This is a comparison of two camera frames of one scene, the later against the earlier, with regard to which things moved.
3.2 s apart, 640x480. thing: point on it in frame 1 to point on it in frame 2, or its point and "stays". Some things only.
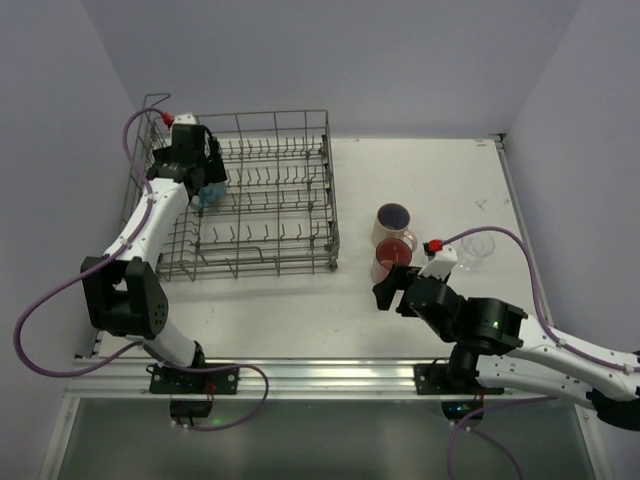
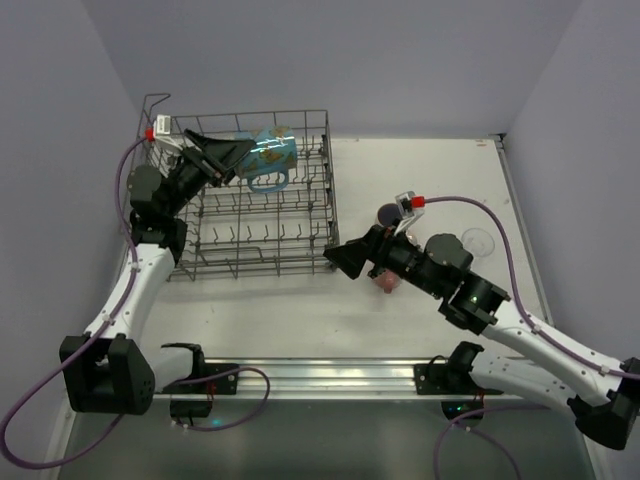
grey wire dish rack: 279,217 stays
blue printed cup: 211,195 to 275,151
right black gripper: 400,290 to 375,252
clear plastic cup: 474,248 stays
